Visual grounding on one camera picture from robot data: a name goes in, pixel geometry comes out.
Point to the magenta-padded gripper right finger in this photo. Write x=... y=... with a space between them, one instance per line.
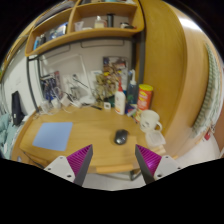
x=163 y=165

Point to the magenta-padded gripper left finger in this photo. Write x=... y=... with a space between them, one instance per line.
x=63 y=166

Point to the black computer mouse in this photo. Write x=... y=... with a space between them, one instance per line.
x=121 y=137

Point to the light blue mouse pad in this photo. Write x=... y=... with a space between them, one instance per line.
x=53 y=136

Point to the white mug with face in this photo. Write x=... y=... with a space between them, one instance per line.
x=148 y=120

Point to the clear plastic jar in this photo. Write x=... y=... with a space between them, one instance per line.
x=44 y=106

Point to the white power strip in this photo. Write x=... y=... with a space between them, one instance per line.
x=76 y=103

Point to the blue and white small box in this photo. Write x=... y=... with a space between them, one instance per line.
x=131 y=110

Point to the small white charger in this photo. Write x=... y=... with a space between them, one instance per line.
x=55 y=102

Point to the large white power adapter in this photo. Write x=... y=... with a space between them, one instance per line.
x=65 y=100

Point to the teal cloth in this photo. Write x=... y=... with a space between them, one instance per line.
x=6 y=133

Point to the orange chips can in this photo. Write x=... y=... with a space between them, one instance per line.
x=145 y=98

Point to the black bag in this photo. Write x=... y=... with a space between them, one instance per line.
x=17 y=108

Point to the small white desk clock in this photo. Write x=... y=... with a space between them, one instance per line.
x=107 y=105

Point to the white red-capped lotion bottle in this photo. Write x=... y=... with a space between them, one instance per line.
x=120 y=102

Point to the clear spray bottle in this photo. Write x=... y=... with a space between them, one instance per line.
x=132 y=91

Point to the blue model kit box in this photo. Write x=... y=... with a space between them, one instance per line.
x=50 y=86

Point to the wooden robot figurine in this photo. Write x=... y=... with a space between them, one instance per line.
x=103 y=85

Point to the colourful printed box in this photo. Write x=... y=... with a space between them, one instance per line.
x=115 y=65

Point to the wooden shelf unit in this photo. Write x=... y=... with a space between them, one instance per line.
x=100 y=32

